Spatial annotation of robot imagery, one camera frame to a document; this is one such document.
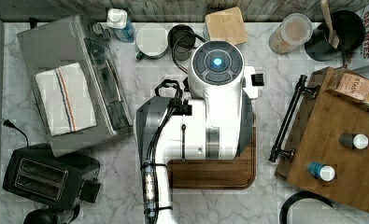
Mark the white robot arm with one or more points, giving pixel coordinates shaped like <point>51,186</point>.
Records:
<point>215,123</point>

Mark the wooden drawer cabinet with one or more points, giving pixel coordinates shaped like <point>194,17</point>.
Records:
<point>315,135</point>

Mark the dark grey cup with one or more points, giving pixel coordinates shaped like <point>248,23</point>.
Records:
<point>182,41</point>

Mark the white mug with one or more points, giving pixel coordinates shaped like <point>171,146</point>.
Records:
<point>151,40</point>

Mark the wooden cutting board tray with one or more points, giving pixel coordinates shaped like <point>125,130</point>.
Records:
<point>238,173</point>

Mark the canister with wooden lid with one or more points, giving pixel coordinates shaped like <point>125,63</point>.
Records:
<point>227,24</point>

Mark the clear blue soap bottle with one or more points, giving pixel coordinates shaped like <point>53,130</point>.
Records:
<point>119,22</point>

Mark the striped white dish towel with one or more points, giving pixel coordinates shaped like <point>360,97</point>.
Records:
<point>66,99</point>

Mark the silver toaster oven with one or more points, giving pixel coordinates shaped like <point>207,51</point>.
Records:
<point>79,39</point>

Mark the clear jar with oats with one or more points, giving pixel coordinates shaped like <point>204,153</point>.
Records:
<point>294,31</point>

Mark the blue shaker white cap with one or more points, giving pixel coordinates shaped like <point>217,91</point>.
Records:
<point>321,171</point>

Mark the black round object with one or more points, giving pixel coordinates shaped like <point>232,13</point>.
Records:
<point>52,216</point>

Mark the black two-slot toaster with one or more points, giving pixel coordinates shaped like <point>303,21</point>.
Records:
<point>62,182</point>

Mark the stash tea box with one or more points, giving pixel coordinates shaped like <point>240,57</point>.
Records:
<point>350,85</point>

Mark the wooden spatula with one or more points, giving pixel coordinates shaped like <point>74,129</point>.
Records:
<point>333,38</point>

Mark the grey shaker white cap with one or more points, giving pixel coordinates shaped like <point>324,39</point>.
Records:
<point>354,140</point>

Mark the black utensil holder pot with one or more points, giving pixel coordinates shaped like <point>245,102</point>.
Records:
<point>349,29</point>

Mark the black drawer handle bar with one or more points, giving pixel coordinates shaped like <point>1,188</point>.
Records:
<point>300,88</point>

